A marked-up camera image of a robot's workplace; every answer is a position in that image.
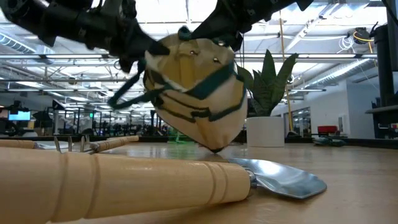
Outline black ceiling cord reel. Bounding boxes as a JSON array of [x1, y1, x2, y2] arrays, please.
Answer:
[[353, 27, 371, 45]]

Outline wooden-handled metal hand rake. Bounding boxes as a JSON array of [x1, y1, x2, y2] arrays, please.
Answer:
[[53, 134, 140, 154]]

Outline black monitor on stand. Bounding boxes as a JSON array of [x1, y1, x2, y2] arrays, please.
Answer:
[[374, 0, 398, 106]]

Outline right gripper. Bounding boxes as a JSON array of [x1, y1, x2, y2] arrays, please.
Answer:
[[190, 0, 315, 52]]

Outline snake plant in white pot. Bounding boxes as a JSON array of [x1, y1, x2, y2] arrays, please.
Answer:
[[237, 49, 300, 148]]

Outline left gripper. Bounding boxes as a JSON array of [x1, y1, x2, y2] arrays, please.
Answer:
[[77, 0, 171, 75]]

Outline blue-screen background monitor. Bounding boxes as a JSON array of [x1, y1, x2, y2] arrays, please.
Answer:
[[8, 110, 32, 122]]

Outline black aluminium table frame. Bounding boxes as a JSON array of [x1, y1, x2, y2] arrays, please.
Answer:
[[0, 134, 398, 149]]

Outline small wooden-handled steel trowel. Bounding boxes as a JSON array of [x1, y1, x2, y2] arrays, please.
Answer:
[[0, 139, 75, 151]]

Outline green-handled pruning shears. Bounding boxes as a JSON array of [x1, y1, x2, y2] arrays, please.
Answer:
[[313, 138, 346, 147]]

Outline grey side desk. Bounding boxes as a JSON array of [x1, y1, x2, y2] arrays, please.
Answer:
[[365, 105, 398, 139]]

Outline cream and green gardening bag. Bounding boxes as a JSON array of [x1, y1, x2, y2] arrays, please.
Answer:
[[107, 26, 249, 154]]

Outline red background seat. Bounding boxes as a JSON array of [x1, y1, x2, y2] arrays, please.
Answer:
[[317, 125, 338, 135]]

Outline large wooden-handled steel trowel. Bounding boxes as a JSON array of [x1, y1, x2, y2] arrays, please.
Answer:
[[0, 146, 328, 224]]

